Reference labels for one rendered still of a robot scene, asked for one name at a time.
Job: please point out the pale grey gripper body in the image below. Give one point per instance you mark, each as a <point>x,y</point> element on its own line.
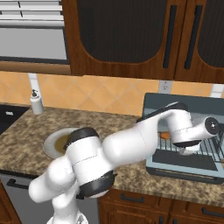
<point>189,150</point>

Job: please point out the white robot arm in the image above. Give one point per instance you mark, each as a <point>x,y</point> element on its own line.
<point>128,143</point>

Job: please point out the toaster oven door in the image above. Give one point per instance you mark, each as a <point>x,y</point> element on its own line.
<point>183,163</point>

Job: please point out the orange kebab skewer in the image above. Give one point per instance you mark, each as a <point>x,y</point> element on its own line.
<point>165,135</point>

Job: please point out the narrow brown cupboard door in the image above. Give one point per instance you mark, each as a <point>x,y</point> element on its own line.
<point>210,35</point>

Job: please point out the wide brown cupboard door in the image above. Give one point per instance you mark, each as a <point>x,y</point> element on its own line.
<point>116,32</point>

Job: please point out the brown drawer front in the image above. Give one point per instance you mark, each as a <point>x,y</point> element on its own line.
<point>195,213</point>
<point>140,208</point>

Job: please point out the white soap dispenser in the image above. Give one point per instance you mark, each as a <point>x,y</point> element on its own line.
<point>36,103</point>

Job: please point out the grey dishwasher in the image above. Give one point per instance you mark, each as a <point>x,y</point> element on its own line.
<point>26,210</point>

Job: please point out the black hob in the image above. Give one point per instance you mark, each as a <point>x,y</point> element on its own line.
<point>8,116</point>

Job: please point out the brown lower cupboard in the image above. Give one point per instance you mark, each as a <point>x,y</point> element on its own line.
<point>6,207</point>

